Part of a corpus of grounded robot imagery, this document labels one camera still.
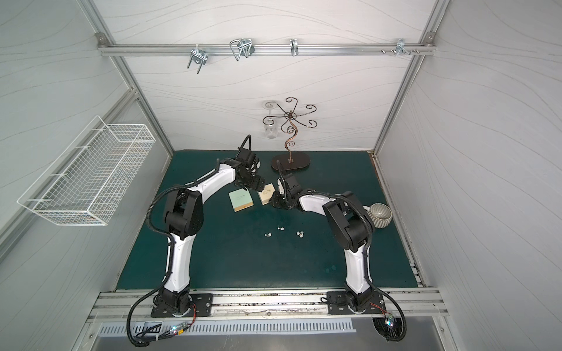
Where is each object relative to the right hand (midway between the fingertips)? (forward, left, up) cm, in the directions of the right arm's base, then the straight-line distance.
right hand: (271, 200), depth 98 cm
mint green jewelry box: (0, +14, 0) cm, 14 cm away
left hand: (+6, +7, +3) cm, 10 cm away
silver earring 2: (-12, -5, -4) cm, 13 cm away
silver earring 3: (-14, -14, -3) cm, 20 cm away
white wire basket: (-14, +56, +29) cm, 64 cm away
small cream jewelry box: (+3, +2, +1) cm, 4 cm away
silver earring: (-15, 0, -3) cm, 16 cm away
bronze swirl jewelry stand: (+26, -5, 0) cm, 27 cm away
